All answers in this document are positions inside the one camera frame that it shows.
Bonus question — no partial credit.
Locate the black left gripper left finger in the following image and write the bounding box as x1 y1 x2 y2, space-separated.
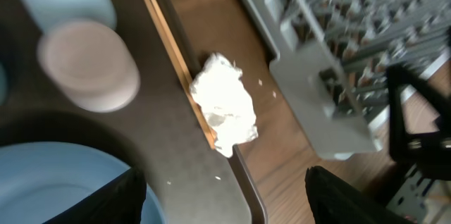
45 168 147 224

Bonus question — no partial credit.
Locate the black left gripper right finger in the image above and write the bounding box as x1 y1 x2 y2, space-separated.
305 166 412 224

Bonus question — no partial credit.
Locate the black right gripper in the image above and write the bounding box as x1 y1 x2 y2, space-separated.
372 65 450 223

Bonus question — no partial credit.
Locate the blue plate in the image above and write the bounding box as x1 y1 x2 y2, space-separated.
1 142 166 224

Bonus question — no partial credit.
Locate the white tissue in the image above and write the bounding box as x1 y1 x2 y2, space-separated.
190 53 259 158

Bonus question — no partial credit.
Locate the grey dishwasher rack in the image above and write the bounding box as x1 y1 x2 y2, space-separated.
242 0 450 160

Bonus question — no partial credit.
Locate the wooden chopstick inner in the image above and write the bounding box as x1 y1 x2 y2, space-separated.
144 0 216 149

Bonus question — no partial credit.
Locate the wooden chopstick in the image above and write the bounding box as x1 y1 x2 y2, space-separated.
144 0 216 149

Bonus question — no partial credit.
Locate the wooden chopstick outer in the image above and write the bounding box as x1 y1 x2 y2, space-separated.
144 0 216 149

